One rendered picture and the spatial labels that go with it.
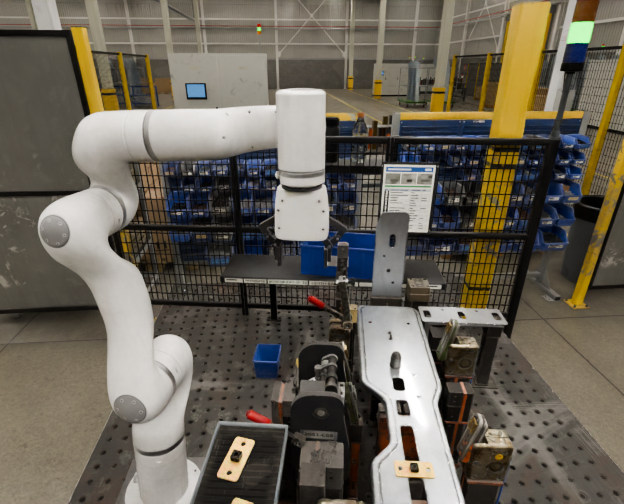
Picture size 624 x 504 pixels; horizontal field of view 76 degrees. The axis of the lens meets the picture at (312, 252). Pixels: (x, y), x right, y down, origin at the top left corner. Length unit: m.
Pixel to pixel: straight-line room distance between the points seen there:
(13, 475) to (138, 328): 1.81
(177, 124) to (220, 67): 6.79
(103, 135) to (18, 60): 2.25
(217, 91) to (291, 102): 6.87
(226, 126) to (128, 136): 0.17
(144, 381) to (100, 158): 0.45
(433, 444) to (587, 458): 0.67
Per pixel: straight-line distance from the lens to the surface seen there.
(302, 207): 0.73
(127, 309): 0.91
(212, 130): 0.72
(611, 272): 4.04
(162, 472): 1.15
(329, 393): 0.87
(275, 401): 1.02
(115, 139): 0.79
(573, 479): 1.55
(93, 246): 0.83
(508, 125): 1.79
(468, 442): 1.05
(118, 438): 1.57
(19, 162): 3.17
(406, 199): 1.72
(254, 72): 7.48
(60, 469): 2.56
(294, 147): 0.69
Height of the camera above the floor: 1.80
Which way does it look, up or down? 25 degrees down
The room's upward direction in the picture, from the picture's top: straight up
